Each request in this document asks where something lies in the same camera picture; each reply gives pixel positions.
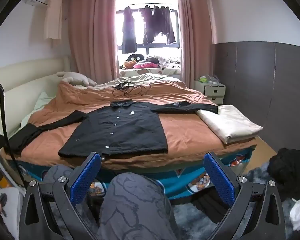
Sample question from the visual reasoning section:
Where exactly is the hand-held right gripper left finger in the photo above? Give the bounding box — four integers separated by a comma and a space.
18, 152, 102, 240

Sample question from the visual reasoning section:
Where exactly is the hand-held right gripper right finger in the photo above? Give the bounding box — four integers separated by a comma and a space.
204, 151, 287, 240

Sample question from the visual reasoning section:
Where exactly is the black button shirt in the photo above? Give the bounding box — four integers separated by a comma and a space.
9, 100, 218, 158

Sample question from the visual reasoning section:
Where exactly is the pile of mixed clothes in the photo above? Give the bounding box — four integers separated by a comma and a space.
146, 55, 182, 69

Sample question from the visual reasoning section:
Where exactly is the person's left leg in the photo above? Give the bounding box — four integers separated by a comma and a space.
41, 164, 77, 183

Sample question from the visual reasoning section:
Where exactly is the person's leg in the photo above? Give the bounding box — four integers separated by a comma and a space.
41, 164, 77, 183
97, 172, 178, 240

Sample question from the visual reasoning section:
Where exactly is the light green pillow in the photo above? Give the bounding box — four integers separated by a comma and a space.
21, 91, 50, 127

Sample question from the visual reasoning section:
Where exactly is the person's right leg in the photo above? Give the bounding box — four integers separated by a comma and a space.
97, 172, 178, 240

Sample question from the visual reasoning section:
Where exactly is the cream folded sheet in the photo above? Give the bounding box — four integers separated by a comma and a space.
196, 104, 263, 145

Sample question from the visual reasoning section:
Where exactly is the brown blanket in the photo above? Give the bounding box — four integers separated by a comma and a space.
5, 80, 258, 170

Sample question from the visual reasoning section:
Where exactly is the white cloth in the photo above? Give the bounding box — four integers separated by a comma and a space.
0, 187, 27, 240
289, 197, 300, 232

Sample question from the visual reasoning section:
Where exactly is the black cloth bundle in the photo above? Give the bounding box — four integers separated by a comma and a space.
267, 148, 300, 202

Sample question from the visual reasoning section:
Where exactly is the white nightstand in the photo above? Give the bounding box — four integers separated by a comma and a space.
194, 80, 226, 105

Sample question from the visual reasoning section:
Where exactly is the beige plush toy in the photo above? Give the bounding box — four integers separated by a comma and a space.
56, 71, 97, 86

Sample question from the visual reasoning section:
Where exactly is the orange plush toy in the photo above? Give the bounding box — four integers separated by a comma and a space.
122, 60, 138, 70

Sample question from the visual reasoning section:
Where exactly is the pink cushion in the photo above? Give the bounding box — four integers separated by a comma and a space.
133, 61, 158, 69

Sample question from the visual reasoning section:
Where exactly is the black plush toy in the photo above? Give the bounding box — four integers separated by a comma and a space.
127, 53, 144, 62

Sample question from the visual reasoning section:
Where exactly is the pink curtain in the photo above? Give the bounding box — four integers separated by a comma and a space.
176, 0, 217, 93
69, 0, 118, 85

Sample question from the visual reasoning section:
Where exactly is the dark hanging garment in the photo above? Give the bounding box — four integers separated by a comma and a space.
121, 6, 138, 55
141, 5, 155, 45
152, 5, 176, 45

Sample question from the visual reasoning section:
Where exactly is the black gooseneck cable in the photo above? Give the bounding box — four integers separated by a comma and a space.
0, 80, 24, 188

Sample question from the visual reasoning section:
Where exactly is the black cable bundle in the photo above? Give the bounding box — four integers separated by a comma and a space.
112, 81, 152, 98

